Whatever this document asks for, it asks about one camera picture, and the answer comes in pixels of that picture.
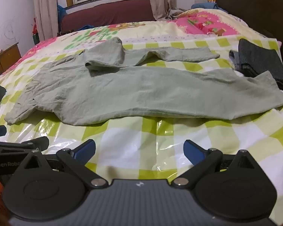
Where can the dark brown headboard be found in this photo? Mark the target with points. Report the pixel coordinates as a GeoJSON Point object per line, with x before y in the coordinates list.
{"type": "Point", "coordinates": [254, 4]}

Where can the green checked plastic bed cover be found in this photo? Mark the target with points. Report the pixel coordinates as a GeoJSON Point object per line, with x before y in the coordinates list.
{"type": "Point", "coordinates": [155, 141]}

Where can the beige curtain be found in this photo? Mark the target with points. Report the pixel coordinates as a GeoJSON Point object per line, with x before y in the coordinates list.
{"type": "Point", "coordinates": [44, 4]}
{"type": "Point", "coordinates": [160, 0]}

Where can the maroon sofa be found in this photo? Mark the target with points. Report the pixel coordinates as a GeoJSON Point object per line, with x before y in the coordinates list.
{"type": "Point", "coordinates": [108, 11]}

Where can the red hanging item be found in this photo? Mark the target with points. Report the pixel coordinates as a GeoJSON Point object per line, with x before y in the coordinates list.
{"type": "Point", "coordinates": [35, 27]}

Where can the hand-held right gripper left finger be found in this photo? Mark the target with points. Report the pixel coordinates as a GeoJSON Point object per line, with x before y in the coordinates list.
{"type": "Point", "coordinates": [86, 148]}

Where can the blue folded garment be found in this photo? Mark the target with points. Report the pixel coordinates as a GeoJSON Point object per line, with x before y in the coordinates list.
{"type": "Point", "coordinates": [207, 6]}

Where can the grey crumpled cloth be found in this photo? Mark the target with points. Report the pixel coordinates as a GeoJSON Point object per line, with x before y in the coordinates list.
{"type": "Point", "coordinates": [175, 13]}

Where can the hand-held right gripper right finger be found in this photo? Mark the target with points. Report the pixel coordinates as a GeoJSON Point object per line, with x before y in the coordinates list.
{"type": "Point", "coordinates": [193, 151]}

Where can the blue cloth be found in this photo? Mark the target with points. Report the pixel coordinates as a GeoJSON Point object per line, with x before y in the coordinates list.
{"type": "Point", "coordinates": [60, 13]}

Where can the dark grey ribbed garment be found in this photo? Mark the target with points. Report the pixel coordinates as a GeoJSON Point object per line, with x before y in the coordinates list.
{"type": "Point", "coordinates": [259, 58]}

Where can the pink floral bed sheet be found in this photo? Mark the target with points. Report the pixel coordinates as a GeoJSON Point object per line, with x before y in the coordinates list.
{"type": "Point", "coordinates": [202, 26]}

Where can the grey-green pants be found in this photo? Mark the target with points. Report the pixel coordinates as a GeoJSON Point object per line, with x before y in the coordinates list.
{"type": "Point", "coordinates": [132, 91]}

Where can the wooden desk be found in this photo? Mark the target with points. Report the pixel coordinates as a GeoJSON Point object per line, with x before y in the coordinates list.
{"type": "Point", "coordinates": [7, 60]}

